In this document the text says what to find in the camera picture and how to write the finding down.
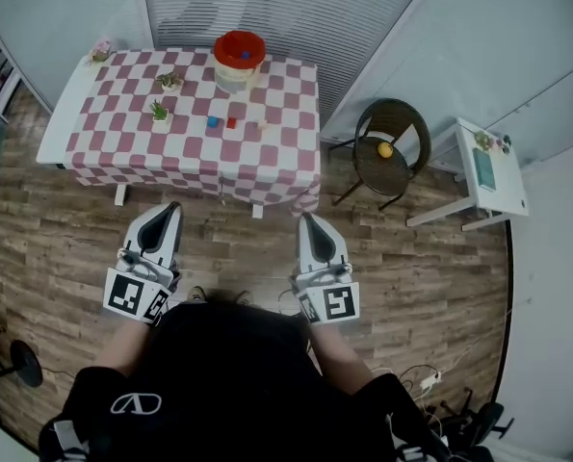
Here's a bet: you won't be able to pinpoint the pink checkered tablecloth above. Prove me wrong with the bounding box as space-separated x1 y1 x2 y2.
64 48 322 218

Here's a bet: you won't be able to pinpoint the person's black shirt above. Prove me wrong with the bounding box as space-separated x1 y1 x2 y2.
38 300 460 462

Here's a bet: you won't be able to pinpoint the red and cream bucket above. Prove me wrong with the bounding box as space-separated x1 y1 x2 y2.
212 30 267 93

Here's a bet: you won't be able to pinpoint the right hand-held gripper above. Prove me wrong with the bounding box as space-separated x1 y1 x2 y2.
288 211 362 327

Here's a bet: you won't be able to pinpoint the brown succulent potted plant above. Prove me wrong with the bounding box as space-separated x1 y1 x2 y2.
155 71 185 93

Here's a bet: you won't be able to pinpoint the teal book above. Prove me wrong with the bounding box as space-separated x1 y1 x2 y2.
472 147 497 193

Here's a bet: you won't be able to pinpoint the grey right shoulder strap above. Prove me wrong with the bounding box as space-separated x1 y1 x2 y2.
391 443 431 462

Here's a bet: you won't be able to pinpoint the person's right forearm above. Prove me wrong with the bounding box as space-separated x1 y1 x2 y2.
312 322 377 398

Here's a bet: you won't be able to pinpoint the white window blinds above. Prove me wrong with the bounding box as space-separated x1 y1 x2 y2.
141 0 436 129

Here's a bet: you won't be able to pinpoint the person's left forearm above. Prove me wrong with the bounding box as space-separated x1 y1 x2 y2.
95 315 150 379

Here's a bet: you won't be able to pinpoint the dark wicker chair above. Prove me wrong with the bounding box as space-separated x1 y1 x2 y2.
327 97 432 212

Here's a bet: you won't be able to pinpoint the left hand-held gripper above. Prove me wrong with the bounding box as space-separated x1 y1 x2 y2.
102 201 185 327

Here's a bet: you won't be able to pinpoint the black office chair base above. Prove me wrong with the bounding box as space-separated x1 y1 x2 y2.
439 387 516 462

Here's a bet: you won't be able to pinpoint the grey shoulder strap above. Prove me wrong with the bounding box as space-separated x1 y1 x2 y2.
391 443 431 462
52 419 90 462

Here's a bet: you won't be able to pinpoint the black fan stand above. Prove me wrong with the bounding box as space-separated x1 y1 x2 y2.
0 339 44 389

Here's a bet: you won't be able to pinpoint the white side table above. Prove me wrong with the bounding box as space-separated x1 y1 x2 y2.
405 116 531 233

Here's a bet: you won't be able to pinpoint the grey left shoulder strap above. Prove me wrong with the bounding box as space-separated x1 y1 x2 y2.
52 419 90 462

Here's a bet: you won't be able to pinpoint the green potted plant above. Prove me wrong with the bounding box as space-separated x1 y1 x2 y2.
149 98 174 124

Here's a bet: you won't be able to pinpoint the small flower decoration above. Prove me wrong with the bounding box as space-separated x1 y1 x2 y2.
473 130 513 156

